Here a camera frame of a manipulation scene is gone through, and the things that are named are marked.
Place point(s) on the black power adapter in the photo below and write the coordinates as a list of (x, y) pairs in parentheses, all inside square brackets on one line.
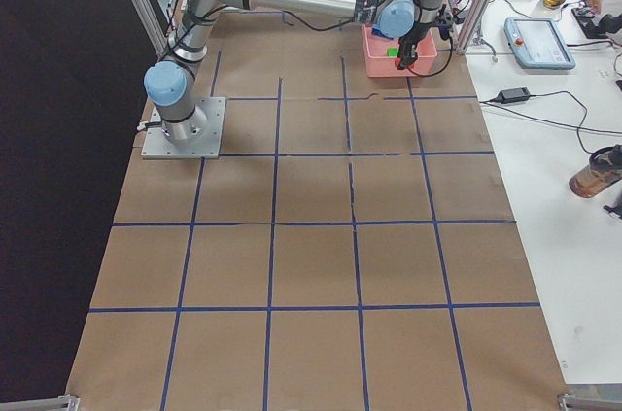
[(513, 95)]

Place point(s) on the blue toy block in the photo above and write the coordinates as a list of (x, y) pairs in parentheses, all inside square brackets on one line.
[(377, 32)]

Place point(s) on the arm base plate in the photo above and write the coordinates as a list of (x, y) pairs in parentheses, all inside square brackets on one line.
[(199, 136)]

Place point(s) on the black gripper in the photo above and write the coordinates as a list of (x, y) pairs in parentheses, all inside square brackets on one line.
[(411, 43)]

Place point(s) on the brown drink bottle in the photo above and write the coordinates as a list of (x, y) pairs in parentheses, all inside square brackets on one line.
[(602, 171)]

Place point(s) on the teach pendant tablet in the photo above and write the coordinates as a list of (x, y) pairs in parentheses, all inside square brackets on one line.
[(537, 43)]

